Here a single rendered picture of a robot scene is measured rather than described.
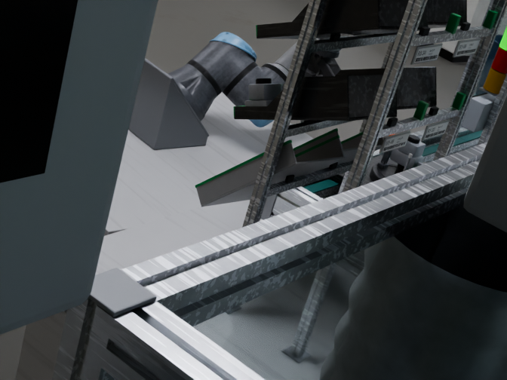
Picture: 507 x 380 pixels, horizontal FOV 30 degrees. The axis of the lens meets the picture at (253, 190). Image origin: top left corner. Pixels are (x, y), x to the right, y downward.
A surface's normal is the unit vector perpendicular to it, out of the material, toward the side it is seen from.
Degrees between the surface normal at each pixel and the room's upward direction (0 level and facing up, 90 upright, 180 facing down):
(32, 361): 90
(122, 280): 0
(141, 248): 0
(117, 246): 0
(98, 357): 90
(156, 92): 90
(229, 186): 90
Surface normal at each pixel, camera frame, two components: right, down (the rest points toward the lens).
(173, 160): 0.26, -0.87
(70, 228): 0.75, 0.45
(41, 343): -0.61, 0.18
